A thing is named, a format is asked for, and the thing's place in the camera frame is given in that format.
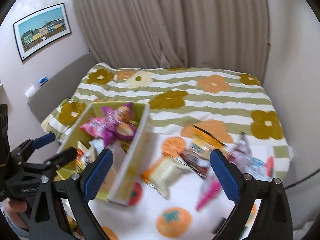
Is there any orange fries snack bag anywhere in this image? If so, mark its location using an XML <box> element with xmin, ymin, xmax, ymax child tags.
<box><xmin>75</xmin><ymin>141</ymin><xmax>96</xmax><ymax>170</ymax></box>

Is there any pink snack bag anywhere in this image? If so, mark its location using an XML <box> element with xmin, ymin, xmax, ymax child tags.
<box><xmin>80</xmin><ymin>117</ymin><xmax>114</xmax><ymax>140</ymax></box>

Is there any purple chip bag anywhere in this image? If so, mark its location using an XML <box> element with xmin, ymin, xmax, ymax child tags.
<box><xmin>102</xmin><ymin>102</ymin><xmax>137</xmax><ymax>147</ymax></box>

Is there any grey purple snack bag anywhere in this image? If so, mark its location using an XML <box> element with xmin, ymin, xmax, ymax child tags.
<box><xmin>227</xmin><ymin>132</ymin><xmax>252</xmax><ymax>167</ymax></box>

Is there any cream orange snack bag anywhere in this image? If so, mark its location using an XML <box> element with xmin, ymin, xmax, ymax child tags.
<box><xmin>140</xmin><ymin>156</ymin><xmax>192</xmax><ymax>200</ymax></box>

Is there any orange yellow snack bag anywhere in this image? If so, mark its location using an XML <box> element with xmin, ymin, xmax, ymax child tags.
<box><xmin>191</xmin><ymin>125</ymin><xmax>225</xmax><ymax>159</ymax></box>

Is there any light blue white snack bag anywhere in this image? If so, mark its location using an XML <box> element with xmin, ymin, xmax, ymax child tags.
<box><xmin>245</xmin><ymin>157</ymin><xmax>269</xmax><ymax>181</ymax></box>

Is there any person left hand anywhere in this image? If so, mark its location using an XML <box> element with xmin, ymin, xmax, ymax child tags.
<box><xmin>3</xmin><ymin>198</ymin><xmax>28</xmax><ymax>230</ymax></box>

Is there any green cardboard box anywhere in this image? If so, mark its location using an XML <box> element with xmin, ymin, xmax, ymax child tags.
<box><xmin>57</xmin><ymin>101</ymin><xmax>150</xmax><ymax>206</ymax></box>

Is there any grey headboard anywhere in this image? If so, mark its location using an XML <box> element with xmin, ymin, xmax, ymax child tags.
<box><xmin>27</xmin><ymin>53</ymin><xmax>97</xmax><ymax>122</ymax></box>

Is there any blue object on headboard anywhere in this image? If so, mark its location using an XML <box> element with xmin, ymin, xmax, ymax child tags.
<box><xmin>38</xmin><ymin>77</ymin><xmax>48</xmax><ymax>87</ymax></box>

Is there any white persimmon print tablecloth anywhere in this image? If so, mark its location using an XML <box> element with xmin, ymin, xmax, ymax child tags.
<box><xmin>87</xmin><ymin>131</ymin><xmax>278</xmax><ymax>240</ymax></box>

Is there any framed houses picture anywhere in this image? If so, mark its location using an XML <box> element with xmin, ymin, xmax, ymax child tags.
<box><xmin>13</xmin><ymin>3</ymin><xmax>72</xmax><ymax>61</ymax></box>

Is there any floral striped green quilt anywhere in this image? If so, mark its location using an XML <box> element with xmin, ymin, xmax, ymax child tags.
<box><xmin>41</xmin><ymin>62</ymin><xmax>291</xmax><ymax>178</ymax></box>

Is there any beige curtain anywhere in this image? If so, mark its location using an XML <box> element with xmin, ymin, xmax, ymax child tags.
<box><xmin>73</xmin><ymin>0</ymin><xmax>270</xmax><ymax>80</ymax></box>

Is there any white wall switch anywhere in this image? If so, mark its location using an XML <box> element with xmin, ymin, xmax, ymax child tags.
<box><xmin>25</xmin><ymin>85</ymin><xmax>37</xmax><ymax>98</ymax></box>

